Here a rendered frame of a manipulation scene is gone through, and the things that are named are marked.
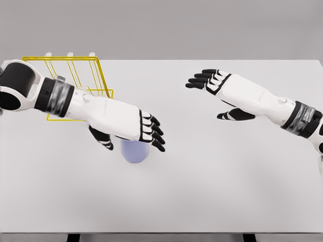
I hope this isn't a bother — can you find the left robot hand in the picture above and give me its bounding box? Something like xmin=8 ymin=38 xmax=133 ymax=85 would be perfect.
xmin=88 ymin=96 xmax=167 ymax=153

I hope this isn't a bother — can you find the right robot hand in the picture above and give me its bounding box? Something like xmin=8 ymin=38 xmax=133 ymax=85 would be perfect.
xmin=185 ymin=69 xmax=263 ymax=121

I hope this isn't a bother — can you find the lavender cup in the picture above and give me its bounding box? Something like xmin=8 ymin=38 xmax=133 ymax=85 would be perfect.
xmin=120 ymin=138 xmax=149 ymax=164

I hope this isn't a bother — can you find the yellow wire cup holder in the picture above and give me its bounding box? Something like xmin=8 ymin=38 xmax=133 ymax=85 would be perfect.
xmin=21 ymin=52 xmax=114 ymax=122

